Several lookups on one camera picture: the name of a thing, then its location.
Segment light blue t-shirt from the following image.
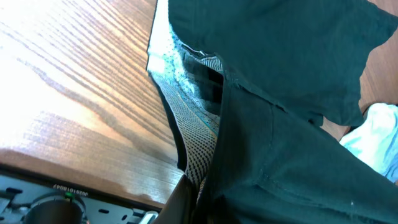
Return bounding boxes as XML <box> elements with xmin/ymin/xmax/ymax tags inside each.
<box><xmin>340</xmin><ymin>103</ymin><xmax>397</xmax><ymax>184</ymax></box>

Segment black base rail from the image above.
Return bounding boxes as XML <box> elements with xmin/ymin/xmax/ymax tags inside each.
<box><xmin>1</xmin><ymin>170</ymin><xmax>159</xmax><ymax>224</ymax></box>

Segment black shorts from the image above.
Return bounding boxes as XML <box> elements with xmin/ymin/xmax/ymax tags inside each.
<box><xmin>147</xmin><ymin>0</ymin><xmax>397</xmax><ymax>223</ymax></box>

